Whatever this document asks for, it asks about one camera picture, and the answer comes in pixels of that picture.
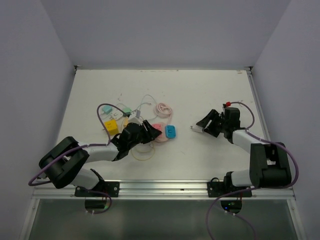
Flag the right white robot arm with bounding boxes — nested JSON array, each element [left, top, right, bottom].
[[191, 106, 292, 197]]

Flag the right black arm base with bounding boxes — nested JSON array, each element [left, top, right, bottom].
[[206, 171, 249, 198]]

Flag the yellow cable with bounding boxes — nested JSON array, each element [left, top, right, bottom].
[[120, 117, 156, 161]]

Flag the aluminium front rail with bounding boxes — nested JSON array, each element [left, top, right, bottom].
[[32, 178, 297, 201]]

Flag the white adapter plug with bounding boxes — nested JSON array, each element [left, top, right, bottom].
[[110, 108, 124, 121]]

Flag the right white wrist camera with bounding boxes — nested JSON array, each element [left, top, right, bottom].
[[222, 101, 235, 109]]

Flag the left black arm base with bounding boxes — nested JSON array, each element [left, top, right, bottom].
[[71, 169, 120, 197]]

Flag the yellow plug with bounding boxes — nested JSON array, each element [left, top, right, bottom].
[[121, 117, 129, 131]]

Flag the blue socket cube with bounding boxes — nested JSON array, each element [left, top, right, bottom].
[[164, 125, 177, 139]]

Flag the teal charger cable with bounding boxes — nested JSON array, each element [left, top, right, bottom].
[[99, 94, 160, 121]]

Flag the green plug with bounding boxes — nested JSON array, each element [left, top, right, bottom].
[[122, 107, 132, 117]]

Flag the yellow socket cube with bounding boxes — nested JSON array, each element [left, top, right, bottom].
[[103, 119, 120, 136]]

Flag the pink socket cube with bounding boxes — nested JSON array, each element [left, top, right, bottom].
[[152, 122, 164, 133]]

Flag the teal charger plug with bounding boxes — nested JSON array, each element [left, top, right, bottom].
[[101, 105, 113, 115]]

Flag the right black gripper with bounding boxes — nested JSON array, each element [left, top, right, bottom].
[[196, 109, 228, 138]]

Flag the white adapter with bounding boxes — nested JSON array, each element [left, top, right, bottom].
[[190, 124, 204, 133]]

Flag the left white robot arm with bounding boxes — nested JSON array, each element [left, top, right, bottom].
[[39, 120, 162, 197]]

